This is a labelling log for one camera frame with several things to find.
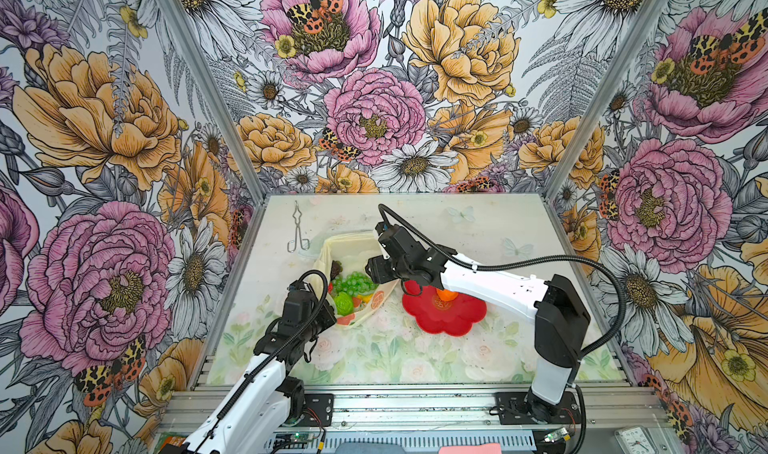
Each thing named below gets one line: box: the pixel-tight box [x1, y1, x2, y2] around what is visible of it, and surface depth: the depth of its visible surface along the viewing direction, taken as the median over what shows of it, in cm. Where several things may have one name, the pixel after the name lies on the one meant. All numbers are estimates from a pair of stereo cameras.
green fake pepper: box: [334, 291, 355, 316], surface depth 89 cm
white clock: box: [614, 425, 659, 454], surface depth 70 cm
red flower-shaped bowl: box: [402, 280, 488, 336], surface depth 93 cm
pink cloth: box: [438, 443, 502, 454], surface depth 70 cm
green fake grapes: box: [331, 271, 379, 296], surface depth 94 cm
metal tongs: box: [287, 200, 310, 253], surface depth 110 cm
